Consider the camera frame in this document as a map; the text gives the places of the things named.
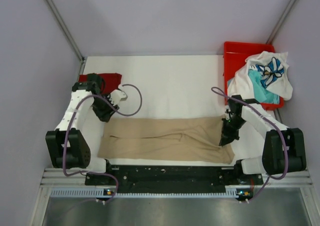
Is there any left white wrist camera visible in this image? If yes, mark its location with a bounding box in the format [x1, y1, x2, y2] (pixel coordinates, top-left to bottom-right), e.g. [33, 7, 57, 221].
[108, 84, 128, 106]

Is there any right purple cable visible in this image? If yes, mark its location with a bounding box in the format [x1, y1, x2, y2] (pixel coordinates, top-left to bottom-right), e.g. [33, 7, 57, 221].
[210, 86, 288, 204]

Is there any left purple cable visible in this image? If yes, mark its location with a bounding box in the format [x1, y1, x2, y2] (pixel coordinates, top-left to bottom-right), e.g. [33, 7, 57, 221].
[61, 83, 143, 205]

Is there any teal t-shirt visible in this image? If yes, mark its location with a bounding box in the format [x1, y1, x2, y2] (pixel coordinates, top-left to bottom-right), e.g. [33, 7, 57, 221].
[248, 70, 280, 104]

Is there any grey slotted cable duct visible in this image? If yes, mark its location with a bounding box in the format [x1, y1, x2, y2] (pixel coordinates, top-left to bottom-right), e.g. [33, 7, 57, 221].
[49, 186, 252, 200]

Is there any white printed t-shirt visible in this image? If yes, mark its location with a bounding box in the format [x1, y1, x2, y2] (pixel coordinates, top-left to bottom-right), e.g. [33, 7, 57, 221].
[227, 51, 293, 101]

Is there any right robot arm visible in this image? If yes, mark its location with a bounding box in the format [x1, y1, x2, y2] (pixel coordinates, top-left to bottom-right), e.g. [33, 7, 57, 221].
[219, 95, 307, 184]

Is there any red plastic bin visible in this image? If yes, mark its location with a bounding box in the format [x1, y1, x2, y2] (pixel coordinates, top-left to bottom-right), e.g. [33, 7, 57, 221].
[224, 41, 285, 111]

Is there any beige t-shirt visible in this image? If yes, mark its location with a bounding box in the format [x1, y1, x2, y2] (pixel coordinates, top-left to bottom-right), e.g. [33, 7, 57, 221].
[98, 116, 235, 164]

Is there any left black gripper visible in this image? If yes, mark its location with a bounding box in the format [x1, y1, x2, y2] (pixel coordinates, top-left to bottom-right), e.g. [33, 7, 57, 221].
[92, 94, 120, 123]

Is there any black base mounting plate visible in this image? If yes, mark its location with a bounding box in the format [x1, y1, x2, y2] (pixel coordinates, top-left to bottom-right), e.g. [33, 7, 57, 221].
[84, 164, 266, 193]

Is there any aluminium corner post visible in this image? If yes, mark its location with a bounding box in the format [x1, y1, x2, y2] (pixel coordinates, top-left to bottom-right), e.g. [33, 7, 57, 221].
[44, 0, 85, 62]
[266, 0, 299, 44]

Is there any right aluminium corner post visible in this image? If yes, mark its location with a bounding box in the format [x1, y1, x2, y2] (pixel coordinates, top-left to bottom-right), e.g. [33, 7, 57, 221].
[266, 0, 299, 44]

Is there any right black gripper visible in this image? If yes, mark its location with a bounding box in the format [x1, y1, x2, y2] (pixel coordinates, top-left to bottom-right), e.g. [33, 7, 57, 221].
[219, 116, 247, 147]

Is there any purple cable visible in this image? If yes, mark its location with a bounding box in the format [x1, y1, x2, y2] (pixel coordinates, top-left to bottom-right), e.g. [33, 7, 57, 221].
[210, 86, 288, 204]
[61, 83, 143, 205]

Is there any folded red t-shirt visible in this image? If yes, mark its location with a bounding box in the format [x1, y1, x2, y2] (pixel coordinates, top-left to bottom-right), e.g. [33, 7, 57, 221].
[78, 73, 122, 95]

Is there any left aluminium corner post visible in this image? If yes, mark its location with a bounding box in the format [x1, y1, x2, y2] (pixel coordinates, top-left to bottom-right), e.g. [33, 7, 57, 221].
[44, 0, 85, 62]

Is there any aluminium frame rail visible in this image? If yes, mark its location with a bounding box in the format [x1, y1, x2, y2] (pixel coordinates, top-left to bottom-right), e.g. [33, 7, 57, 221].
[40, 168, 313, 188]

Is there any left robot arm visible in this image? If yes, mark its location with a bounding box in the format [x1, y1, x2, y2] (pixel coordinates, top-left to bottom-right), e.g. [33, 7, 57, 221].
[45, 73, 123, 185]

